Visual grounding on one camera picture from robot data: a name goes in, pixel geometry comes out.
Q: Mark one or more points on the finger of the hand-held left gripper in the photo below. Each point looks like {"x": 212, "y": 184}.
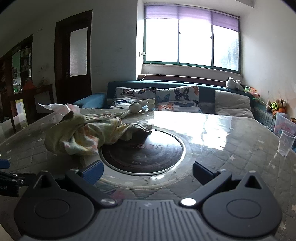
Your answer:
{"x": 4, "y": 164}
{"x": 9, "y": 184}

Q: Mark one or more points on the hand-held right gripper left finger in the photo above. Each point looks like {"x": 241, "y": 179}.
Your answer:
{"x": 94, "y": 171}

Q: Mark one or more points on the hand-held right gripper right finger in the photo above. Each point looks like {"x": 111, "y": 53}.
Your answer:
{"x": 199, "y": 172}

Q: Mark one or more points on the patterned children's shirt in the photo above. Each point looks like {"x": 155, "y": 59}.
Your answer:
{"x": 87, "y": 132}

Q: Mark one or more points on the round black built-in cooktop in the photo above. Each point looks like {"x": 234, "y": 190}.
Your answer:
{"x": 143, "y": 155}

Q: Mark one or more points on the tissue pack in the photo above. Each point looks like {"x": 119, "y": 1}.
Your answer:
{"x": 59, "y": 110}

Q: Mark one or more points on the blue sofa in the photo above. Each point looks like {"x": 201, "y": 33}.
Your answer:
{"x": 92, "y": 99}

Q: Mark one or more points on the grey pillow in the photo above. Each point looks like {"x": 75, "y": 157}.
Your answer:
{"x": 232, "y": 104}

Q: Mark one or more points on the white stuffed bunny toy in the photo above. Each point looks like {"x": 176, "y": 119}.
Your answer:
{"x": 135, "y": 107}

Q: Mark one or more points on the orange bag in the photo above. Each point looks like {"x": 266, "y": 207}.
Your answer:
{"x": 29, "y": 85}

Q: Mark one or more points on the wooden side table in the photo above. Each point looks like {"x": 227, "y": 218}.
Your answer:
{"x": 41, "y": 89}

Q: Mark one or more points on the clear plastic cup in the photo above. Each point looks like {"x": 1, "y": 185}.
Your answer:
{"x": 285, "y": 143}

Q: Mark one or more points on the brown wooden ledge board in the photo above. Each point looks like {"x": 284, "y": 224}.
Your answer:
{"x": 185, "y": 79}

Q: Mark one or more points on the white plush toy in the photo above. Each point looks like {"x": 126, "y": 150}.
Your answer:
{"x": 232, "y": 83}

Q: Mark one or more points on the dark wooden shelf cabinet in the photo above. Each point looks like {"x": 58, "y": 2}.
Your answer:
{"x": 16, "y": 69}

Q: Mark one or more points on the colourful plush toy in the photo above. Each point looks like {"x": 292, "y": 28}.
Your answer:
{"x": 253, "y": 91}

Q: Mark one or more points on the clear plastic storage box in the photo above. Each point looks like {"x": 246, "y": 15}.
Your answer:
{"x": 283, "y": 122}

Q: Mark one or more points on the dark wooden door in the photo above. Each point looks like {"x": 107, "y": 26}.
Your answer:
{"x": 62, "y": 58}

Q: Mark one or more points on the green framed window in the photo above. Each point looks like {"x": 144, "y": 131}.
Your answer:
{"x": 161, "y": 41}

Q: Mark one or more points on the purple roller blind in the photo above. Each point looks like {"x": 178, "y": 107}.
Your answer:
{"x": 185, "y": 15}

